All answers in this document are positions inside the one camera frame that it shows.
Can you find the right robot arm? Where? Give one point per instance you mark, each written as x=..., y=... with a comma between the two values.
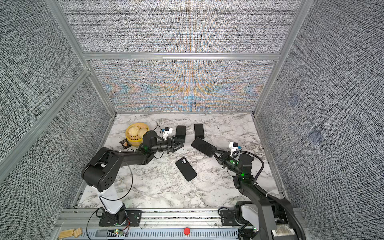
x=277, y=220

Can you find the black phone case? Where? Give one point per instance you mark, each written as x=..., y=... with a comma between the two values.
x=180, y=138
x=186, y=169

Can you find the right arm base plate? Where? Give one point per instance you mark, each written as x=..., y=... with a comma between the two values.
x=229, y=218

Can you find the yellow bamboo steamer basket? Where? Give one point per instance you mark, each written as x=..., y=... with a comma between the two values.
x=136, y=141

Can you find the left steamed bun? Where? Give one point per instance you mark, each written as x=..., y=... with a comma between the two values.
x=133, y=131

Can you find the aluminium front rail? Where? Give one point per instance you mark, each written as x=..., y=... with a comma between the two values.
x=155, y=224

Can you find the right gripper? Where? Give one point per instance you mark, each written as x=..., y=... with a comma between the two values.
x=225, y=159

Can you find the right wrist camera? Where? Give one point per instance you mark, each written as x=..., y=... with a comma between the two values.
x=234, y=147

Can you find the wooden blocks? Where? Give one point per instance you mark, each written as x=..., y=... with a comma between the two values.
x=71, y=233

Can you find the right steamed bun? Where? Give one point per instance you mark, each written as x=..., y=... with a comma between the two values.
x=142, y=132

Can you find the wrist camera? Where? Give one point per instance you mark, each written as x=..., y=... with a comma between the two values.
x=166, y=132
x=234, y=147

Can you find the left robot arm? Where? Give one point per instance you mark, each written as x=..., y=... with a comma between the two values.
x=102, y=170

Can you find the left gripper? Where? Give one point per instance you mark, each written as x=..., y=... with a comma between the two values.
x=170, y=144

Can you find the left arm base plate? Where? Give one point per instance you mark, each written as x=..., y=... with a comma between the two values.
x=121, y=219

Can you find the small dark snack packet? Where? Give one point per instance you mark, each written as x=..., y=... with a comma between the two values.
x=125, y=144

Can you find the red emergency button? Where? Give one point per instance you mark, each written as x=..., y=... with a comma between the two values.
x=187, y=231

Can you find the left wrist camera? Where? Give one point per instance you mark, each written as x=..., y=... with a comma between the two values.
x=166, y=132

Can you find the steamed bun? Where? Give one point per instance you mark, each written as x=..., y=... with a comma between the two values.
x=133, y=131
x=142, y=132

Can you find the light blue phone case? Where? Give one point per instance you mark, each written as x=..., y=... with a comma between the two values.
x=199, y=137

